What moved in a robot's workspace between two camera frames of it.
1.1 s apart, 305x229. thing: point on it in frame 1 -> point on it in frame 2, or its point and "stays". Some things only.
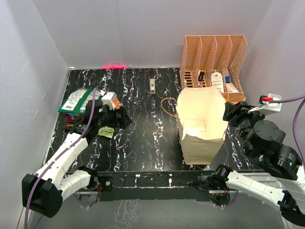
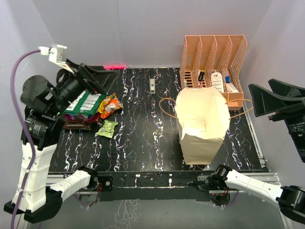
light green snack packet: [106, 131] stays
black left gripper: [122, 122] -> [98, 80]
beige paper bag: [202, 114] stays
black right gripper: [230, 109] -> [264, 100]
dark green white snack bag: [76, 101] stays
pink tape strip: [113, 67] stays
